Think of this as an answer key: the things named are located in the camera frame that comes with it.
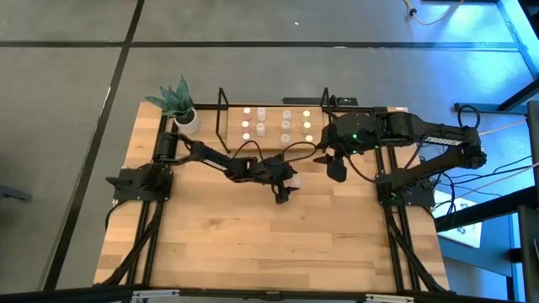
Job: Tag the clear medicine bottle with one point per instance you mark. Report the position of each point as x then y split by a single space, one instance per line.
295 182
285 125
285 137
286 114

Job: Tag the black camera mount beam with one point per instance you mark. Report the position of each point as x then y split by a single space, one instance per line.
63 296

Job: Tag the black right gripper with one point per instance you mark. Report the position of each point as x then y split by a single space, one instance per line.
337 143

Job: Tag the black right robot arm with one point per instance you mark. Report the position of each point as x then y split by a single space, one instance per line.
442 136

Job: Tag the black desk frame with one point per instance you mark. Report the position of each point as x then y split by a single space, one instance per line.
484 107

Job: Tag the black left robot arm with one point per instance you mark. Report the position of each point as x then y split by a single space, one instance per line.
210 160

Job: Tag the black desk bar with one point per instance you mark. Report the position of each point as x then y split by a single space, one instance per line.
484 210

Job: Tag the green plant in white pot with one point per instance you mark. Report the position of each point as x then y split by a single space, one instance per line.
177 101

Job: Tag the silver metal bracket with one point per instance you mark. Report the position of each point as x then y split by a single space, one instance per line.
389 298
156 293

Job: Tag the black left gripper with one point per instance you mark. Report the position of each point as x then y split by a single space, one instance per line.
273 170

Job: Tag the wooden shelf black metal ends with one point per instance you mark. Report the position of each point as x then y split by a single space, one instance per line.
273 145

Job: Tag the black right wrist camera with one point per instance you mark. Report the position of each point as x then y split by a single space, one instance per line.
337 170

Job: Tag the pink medicine bottle white cap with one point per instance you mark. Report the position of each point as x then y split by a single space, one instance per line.
246 136
245 124
247 110

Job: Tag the white tape piece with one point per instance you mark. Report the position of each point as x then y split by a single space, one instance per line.
402 108

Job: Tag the grey metal foot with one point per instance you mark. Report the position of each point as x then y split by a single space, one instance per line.
14 194

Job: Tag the white paper sheet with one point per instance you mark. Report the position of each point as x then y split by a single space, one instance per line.
463 235

